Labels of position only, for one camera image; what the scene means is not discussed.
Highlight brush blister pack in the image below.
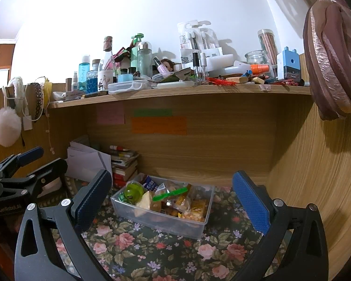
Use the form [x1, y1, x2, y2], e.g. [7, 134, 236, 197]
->
[177, 20, 203, 65]

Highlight dark pen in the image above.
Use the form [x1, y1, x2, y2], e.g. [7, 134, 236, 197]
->
[81, 90, 109, 99]

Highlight blue liquid bottle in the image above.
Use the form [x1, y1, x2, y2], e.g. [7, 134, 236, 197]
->
[78, 55, 91, 92]

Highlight blue pencil sharpener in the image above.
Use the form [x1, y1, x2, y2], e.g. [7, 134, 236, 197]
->
[277, 46, 301, 80]

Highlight clear plastic box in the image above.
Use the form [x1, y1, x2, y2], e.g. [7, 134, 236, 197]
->
[110, 173, 216, 240]

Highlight orange paper note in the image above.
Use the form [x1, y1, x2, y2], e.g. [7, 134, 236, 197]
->
[130, 116, 188, 136]

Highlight floral tablecloth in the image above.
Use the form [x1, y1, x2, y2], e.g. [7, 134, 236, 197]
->
[37, 178, 291, 281]

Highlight beige snack packet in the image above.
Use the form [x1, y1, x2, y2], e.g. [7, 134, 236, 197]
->
[134, 191, 155, 218]

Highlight orange capped bottle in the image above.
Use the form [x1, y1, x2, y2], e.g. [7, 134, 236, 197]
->
[250, 63, 270, 75]

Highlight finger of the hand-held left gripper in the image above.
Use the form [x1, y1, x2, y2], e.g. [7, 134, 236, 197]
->
[0, 146, 45, 180]
[1, 157, 69, 197]

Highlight pink curtain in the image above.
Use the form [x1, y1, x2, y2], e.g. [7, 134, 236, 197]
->
[246, 0, 351, 121]

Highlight pile of red sticks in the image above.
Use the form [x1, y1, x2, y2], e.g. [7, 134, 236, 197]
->
[207, 77, 236, 87]

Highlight white folded papers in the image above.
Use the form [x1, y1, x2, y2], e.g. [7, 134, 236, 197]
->
[66, 135, 113, 182]

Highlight black cosmetic bottle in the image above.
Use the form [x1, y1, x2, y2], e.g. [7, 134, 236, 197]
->
[192, 52, 200, 77]

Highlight clear bottle white cap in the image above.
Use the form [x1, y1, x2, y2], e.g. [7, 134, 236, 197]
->
[137, 41, 153, 78]

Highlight orange snack packet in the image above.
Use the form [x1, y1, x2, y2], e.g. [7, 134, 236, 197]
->
[180, 198, 209, 223]

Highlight beaded string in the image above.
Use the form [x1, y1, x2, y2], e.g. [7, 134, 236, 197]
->
[45, 108, 57, 156]

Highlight green pump bottle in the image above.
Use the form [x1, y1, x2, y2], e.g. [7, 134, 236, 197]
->
[130, 33, 146, 74]

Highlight clear biscuit bag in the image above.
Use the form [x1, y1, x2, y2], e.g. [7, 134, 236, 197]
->
[159, 181, 179, 196]

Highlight green paper note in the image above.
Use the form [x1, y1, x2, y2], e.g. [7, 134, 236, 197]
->
[133, 108, 173, 117]

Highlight clear flat plastic case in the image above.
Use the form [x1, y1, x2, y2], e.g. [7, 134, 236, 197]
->
[107, 79, 152, 95]

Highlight wooden cabinet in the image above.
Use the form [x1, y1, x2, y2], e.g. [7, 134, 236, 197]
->
[0, 38, 17, 71]

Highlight blue glass jar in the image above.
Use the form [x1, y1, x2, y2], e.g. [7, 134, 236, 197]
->
[86, 70, 99, 94]

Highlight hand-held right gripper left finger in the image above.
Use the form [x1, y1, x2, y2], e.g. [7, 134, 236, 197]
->
[14, 169, 113, 281]

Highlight glass bottle cartoon label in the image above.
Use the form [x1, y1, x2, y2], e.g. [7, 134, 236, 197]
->
[98, 36, 117, 92]

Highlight white flat lid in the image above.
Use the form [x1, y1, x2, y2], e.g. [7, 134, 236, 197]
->
[156, 81, 197, 89]

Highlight pink paper note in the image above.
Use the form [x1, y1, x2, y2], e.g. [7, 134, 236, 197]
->
[97, 105, 126, 125]

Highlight green toothbrush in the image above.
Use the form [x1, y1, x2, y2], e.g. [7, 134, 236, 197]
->
[152, 188, 191, 202]

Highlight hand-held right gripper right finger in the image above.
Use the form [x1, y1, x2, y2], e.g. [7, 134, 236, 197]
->
[232, 170, 330, 281]

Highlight white squeeze tube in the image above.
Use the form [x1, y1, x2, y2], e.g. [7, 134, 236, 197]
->
[219, 60, 252, 77]

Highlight dark beaded headband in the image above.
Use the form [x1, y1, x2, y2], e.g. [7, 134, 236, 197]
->
[27, 82, 46, 121]

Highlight green round candy container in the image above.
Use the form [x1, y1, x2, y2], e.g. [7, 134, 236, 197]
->
[123, 181, 144, 204]

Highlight clear blister pack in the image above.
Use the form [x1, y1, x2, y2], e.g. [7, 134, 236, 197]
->
[200, 27, 220, 59]

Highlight wooden desk hutch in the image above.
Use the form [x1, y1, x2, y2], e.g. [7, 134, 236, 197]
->
[0, 85, 351, 281]

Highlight white box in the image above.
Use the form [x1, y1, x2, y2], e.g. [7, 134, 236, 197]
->
[206, 54, 234, 72]

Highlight pink spray bottle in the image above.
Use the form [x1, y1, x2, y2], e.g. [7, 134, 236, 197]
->
[153, 56, 167, 75]

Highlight white fluffy earmuffs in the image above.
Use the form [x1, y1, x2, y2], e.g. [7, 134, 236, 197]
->
[0, 76, 29, 148]

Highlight stack of small books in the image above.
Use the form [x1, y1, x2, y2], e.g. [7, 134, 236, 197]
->
[109, 150, 140, 190]

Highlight white stapler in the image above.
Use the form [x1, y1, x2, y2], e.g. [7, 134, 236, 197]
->
[52, 91, 85, 102]

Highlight clear pencil tube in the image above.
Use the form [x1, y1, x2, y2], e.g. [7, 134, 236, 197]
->
[257, 29, 277, 65]

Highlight blue white snack packet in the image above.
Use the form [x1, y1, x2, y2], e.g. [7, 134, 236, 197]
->
[142, 175, 159, 192]

